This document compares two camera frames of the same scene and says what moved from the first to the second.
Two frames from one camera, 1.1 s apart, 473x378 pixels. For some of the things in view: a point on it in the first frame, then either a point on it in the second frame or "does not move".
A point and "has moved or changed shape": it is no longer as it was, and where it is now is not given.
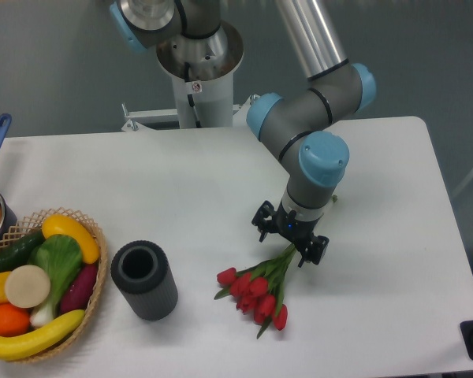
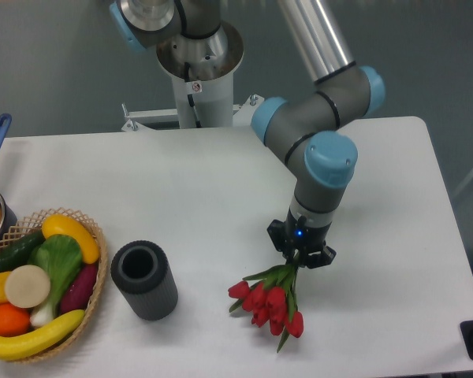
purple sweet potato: [77, 292] does not move
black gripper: [293, 228] → [296, 235]
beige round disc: [27, 286] does not move
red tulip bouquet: [258, 287] has moved or changed shape
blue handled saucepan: [0, 220] does not move
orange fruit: [6, 320] does not move
